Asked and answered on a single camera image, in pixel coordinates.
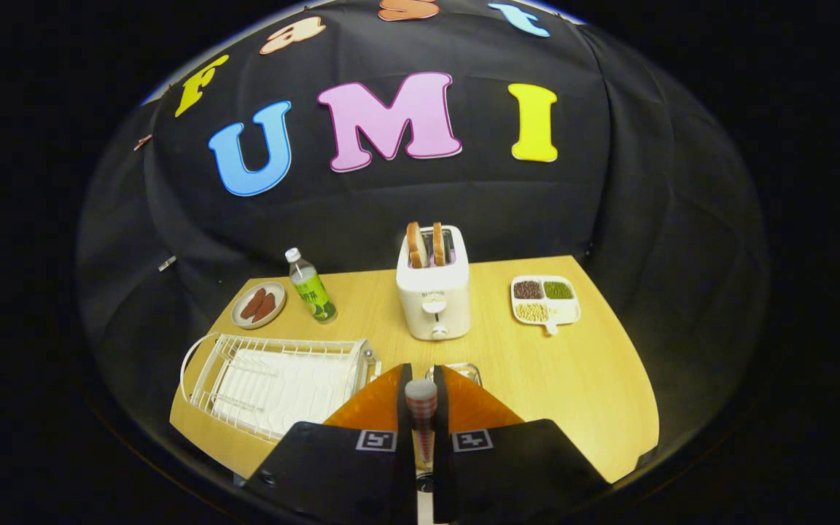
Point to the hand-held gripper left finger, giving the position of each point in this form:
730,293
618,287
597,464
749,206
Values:
399,467

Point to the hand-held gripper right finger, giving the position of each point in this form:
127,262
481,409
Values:
443,474

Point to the small beige dish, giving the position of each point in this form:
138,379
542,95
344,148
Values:
275,289

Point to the white toaster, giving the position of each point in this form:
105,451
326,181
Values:
434,306

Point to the green tea bottle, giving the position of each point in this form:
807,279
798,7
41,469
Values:
312,295

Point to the white divided tray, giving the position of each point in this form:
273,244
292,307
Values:
564,311

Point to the pile of red beans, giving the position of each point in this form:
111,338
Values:
528,289

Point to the red-brown sausage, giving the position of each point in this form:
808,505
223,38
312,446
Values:
265,308
252,303

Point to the pile of green beans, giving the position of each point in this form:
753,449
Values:
558,290

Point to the toast slice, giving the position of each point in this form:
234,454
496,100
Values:
416,246
439,245

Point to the silver clip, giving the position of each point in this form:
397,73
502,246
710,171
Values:
168,263

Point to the black backdrop cloth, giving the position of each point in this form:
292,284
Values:
609,182

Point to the copper clip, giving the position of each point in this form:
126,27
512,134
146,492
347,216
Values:
143,142

